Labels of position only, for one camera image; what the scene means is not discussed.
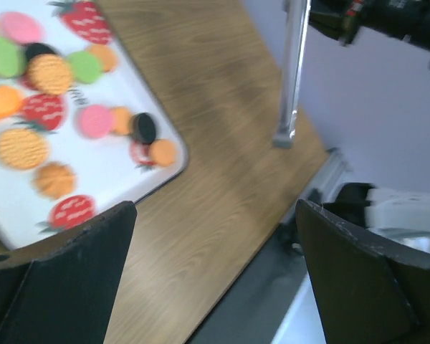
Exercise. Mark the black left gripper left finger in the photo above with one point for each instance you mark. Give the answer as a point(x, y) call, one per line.
point(63, 288)

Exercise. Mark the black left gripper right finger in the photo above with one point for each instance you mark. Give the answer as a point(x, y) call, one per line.
point(368, 289)

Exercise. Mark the pink macaron cookie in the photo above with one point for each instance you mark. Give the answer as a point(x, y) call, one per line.
point(95, 121)
point(20, 27)

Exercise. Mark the orange waffle round cookie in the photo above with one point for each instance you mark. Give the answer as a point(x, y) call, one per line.
point(50, 74)

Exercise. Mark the silver metal tongs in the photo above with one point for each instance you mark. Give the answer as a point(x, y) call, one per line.
point(295, 37)

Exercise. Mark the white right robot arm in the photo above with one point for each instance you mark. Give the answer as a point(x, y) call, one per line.
point(395, 215)

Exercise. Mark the orange flower shaped cookie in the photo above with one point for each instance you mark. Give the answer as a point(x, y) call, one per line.
point(55, 180)

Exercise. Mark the orange waffle cookie left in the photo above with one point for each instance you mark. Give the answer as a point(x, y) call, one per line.
point(23, 149)

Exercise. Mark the white strawberry print tray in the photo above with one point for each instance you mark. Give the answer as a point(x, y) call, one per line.
point(109, 170)

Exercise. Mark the orange cookie bottom right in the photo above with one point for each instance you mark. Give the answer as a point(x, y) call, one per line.
point(163, 152)

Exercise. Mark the black sandwich cookie lower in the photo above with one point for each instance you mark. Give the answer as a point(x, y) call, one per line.
point(144, 129)

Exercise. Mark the black sandwich cookie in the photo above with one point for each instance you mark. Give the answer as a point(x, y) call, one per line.
point(144, 129)
point(35, 49)

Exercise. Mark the orange cookie beside pink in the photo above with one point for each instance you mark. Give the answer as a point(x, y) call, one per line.
point(122, 118)

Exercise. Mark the orange cookie left edge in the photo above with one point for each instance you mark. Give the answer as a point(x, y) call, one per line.
point(11, 101)

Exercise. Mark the green macaron cookie right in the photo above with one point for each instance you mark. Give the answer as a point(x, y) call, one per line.
point(86, 67)

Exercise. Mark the green macaron cookie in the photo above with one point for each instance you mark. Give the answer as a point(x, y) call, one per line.
point(86, 67)
point(12, 59)

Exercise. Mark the orange cookie upper right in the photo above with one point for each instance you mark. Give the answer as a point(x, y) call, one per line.
point(105, 55)

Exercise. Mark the green macaron cookie left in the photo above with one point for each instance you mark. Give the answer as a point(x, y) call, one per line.
point(12, 59)

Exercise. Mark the black sandwich cookie centre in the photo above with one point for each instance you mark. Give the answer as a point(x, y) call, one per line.
point(35, 49)

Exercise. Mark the pink macaron cookie top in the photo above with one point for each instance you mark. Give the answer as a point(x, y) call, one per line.
point(20, 27)

